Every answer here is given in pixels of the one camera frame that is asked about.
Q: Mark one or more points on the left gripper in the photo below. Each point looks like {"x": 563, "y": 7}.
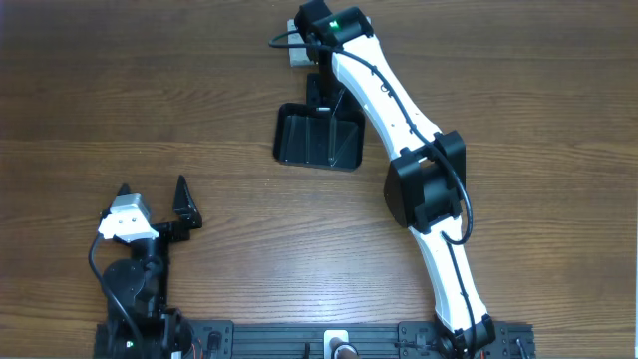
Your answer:
{"x": 174, "y": 232}

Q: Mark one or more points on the clear test tube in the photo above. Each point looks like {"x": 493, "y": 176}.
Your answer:
{"x": 331, "y": 144}
{"x": 291, "y": 139}
{"x": 307, "y": 139}
{"x": 349, "y": 144}

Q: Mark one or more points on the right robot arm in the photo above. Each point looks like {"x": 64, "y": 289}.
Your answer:
{"x": 379, "y": 95}

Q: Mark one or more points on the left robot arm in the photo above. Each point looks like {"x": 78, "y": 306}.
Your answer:
{"x": 124, "y": 284}

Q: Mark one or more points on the black tray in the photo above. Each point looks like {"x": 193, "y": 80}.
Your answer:
{"x": 319, "y": 152}

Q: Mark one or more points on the white test tube rack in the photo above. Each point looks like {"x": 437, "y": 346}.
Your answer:
{"x": 299, "y": 57}

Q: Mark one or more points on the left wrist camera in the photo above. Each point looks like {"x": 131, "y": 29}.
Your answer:
{"x": 127, "y": 219}

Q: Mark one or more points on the mounting rail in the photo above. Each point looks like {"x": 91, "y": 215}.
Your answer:
{"x": 279, "y": 341}

